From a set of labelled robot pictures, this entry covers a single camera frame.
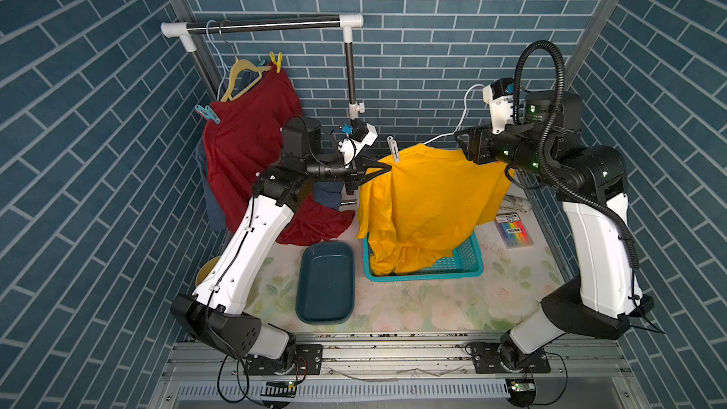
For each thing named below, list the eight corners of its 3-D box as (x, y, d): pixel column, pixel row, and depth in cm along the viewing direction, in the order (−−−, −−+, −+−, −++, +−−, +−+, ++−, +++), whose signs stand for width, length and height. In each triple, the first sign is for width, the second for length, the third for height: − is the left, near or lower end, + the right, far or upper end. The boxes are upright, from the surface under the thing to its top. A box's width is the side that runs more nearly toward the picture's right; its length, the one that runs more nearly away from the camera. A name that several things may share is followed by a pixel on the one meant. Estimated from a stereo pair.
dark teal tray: (293, 325, 81) (288, 319, 76) (306, 249, 96) (303, 240, 91) (352, 325, 81) (351, 319, 76) (356, 249, 96) (356, 241, 91)
